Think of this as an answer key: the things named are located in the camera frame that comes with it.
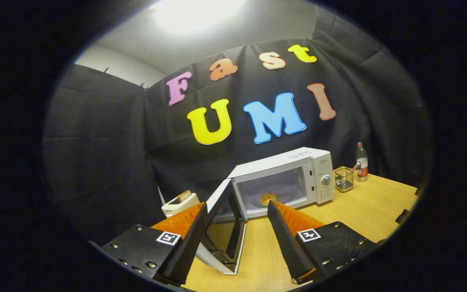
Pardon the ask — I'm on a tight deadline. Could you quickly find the white toaster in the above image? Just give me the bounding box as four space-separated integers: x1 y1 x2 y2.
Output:
161 193 200 218

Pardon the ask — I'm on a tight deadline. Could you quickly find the metal wire basket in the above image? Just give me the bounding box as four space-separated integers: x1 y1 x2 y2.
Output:
334 166 355 193

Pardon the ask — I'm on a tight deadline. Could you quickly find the white microwave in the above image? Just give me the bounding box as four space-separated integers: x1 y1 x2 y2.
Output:
195 147 334 275

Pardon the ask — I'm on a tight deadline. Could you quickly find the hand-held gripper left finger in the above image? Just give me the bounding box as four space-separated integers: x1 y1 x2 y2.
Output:
101 202 209 286

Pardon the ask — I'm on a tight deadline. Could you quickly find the plastic bottle with red label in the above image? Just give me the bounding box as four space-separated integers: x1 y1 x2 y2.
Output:
356 142 368 183

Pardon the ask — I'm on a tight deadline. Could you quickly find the black backdrop cloth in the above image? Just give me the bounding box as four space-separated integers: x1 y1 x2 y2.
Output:
43 6 433 244

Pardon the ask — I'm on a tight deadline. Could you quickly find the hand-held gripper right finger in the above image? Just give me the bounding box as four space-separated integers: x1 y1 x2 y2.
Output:
267 200 380 284

